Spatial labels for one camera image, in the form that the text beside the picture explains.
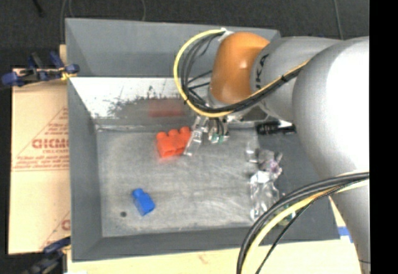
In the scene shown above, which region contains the clear crumpled plastic bottle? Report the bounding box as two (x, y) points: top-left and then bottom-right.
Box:
(246, 140), (296, 226)

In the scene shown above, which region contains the brown cardboard board red print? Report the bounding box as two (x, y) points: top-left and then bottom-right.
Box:
(7, 75), (72, 255)

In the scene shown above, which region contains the black cylinder on white bracket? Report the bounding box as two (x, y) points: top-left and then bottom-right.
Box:
(255, 120), (297, 136)

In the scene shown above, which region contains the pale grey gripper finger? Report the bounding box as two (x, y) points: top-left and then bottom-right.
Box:
(182, 129), (203, 157)

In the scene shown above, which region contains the orange toy building brick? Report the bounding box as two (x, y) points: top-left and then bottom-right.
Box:
(155, 126), (192, 159)

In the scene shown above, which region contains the grey metal bin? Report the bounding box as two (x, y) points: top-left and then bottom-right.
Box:
(64, 17), (340, 261)

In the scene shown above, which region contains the blue toy building brick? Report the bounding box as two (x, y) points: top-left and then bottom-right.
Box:
(131, 188), (156, 217)

